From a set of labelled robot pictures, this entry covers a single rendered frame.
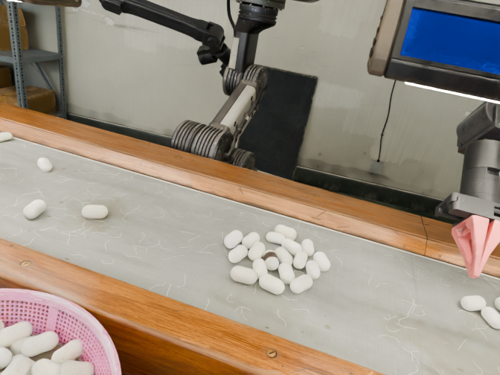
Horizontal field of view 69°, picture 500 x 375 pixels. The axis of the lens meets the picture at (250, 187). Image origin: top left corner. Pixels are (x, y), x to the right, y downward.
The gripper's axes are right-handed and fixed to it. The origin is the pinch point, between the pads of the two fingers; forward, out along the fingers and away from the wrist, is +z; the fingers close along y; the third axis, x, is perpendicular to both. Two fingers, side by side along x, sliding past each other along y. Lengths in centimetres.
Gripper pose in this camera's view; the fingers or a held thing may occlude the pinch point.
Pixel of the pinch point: (474, 271)
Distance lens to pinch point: 58.4
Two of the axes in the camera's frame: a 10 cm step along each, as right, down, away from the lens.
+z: -3.2, 8.7, -3.7
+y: 9.4, 2.7, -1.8
